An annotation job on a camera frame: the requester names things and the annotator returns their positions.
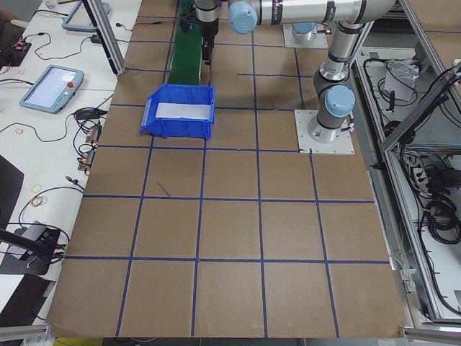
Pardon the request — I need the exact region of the white foam pad in left bin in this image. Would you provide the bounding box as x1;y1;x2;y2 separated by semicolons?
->
156;103;211;120

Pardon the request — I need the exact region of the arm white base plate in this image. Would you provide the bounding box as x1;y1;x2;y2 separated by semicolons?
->
294;110;354;155
282;23;331;49

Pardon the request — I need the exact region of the teach pendant with red button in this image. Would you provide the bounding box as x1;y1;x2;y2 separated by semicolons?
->
19;65;84;114

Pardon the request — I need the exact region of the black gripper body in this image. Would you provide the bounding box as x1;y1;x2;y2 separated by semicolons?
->
197;12;219;47

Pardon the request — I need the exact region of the aluminium frame post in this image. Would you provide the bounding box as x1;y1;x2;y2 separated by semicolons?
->
83;0;126;76

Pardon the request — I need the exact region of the blue bin on left side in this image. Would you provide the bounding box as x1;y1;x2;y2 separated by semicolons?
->
140;84;215;140

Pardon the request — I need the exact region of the green conveyor belt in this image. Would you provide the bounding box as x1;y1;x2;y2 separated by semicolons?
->
168;1;202;85

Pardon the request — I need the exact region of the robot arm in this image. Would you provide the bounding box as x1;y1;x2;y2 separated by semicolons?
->
292;22;318;41
228;0;394;144

